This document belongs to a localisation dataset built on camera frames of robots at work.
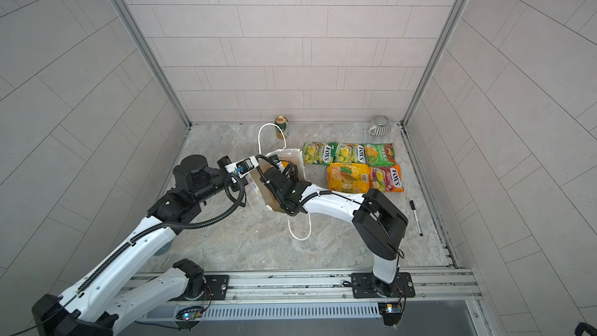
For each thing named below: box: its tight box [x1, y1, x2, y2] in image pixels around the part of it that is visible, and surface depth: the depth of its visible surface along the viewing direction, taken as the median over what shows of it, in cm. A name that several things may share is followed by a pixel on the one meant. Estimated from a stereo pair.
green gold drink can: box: [274, 115, 289, 140], surface depth 107 cm
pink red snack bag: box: [369, 164, 405, 193], surface depth 95 cm
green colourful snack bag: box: [335, 143, 367, 164], surface depth 104 cm
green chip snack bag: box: [365, 143, 396, 168], surface depth 104 cm
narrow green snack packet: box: [303, 142, 338, 167], surface depth 104 cm
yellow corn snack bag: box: [327, 162, 371, 194], surface depth 95 cm
